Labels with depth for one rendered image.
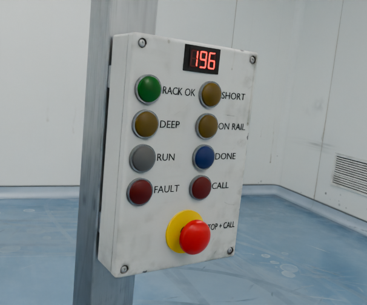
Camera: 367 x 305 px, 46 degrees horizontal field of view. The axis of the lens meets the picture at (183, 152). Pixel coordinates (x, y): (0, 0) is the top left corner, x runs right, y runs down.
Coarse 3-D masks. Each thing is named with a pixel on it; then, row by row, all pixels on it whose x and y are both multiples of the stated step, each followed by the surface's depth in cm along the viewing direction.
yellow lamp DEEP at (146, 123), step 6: (144, 114) 44; (150, 114) 44; (138, 120) 44; (144, 120) 44; (150, 120) 44; (156, 120) 45; (138, 126) 44; (144, 126) 44; (150, 126) 44; (156, 126) 45; (138, 132) 44; (144, 132) 44; (150, 132) 44
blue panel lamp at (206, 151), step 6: (198, 150) 49; (204, 150) 49; (210, 150) 49; (198, 156) 49; (204, 156) 49; (210, 156) 49; (198, 162) 49; (204, 162) 49; (210, 162) 50; (204, 168) 49
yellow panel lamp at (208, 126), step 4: (204, 116) 48; (208, 116) 48; (212, 116) 49; (200, 120) 48; (204, 120) 48; (208, 120) 48; (212, 120) 49; (216, 120) 49; (200, 124) 48; (204, 124) 48; (208, 124) 48; (212, 124) 49; (216, 124) 49; (200, 128) 48; (204, 128) 48; (208, 128) 49; (212, 128) 49; (216, 128) 49; (200, 132) 48; (204, 132) 48; (208, 132) 49; (212, 132) 49; (204, 136) 49; (208, 136) 49
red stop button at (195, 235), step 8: (192, 224) 48; (200, 224) 48; (184, 232) 47; (192, 232) 47; (200, 232) 48; (208, 232) 49; (184, 240) 47; (192, 240) 47; (200, 240) 48; (208, 240) 49; (184, 248) 47; (192, 248) 48; (200, 248) 48
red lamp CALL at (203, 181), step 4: (196, 180) 49; (200, 180) 49; (204, 180) 50; (208, 180) 50; (196, 184) 49; (200, 184) 49; (204, 184) 50; (208, 184) 50; (192, 188) 49; (196, 188) 49; (200, 188) 49; (204, 188) 50; (208, 188) 50; (192, 192) 49; (196, 192) 49; (200, 192) 50; (204, 192) 50; (208, 192) 50; (196, 196) 50; (200, 196) 50; (204, 196) 50
